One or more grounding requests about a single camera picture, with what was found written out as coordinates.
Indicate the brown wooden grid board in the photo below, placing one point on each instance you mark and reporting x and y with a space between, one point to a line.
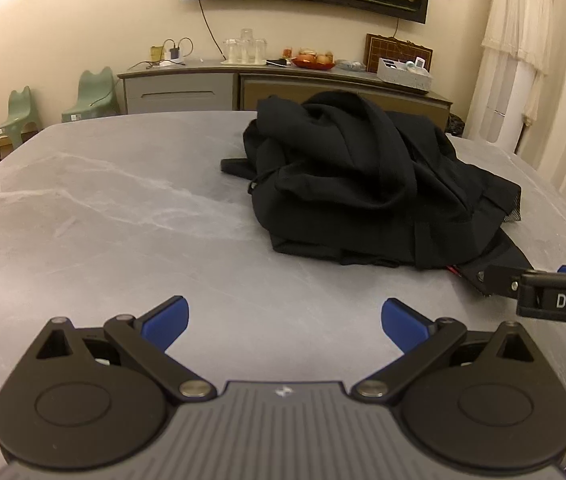
393 47

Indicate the long grey brown sideboard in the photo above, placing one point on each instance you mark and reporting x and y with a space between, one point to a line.
183 90

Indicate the green plastic chair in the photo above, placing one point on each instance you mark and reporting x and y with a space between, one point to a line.
20 115
95 95

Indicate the small yellow cup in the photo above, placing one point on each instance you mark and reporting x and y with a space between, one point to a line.
157 54

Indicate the black phone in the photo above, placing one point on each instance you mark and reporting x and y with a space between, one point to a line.
277 62

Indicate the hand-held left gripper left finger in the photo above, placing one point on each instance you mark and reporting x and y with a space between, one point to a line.
170 317

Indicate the white standing air conditioner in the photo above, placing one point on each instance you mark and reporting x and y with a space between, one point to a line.
500 105

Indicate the black pants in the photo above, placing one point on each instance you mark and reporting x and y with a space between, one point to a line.
353 185

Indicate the tray of clear glass cups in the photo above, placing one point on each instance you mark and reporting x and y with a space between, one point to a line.
245 50

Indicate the dark basket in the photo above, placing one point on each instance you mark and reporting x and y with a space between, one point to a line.
456 125

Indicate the red plate of fruit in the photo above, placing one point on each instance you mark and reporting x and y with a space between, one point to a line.
313 60

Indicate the grey desk organizer box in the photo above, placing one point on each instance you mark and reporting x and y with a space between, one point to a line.
403 79

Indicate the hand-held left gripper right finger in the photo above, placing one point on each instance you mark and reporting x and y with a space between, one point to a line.
400 320

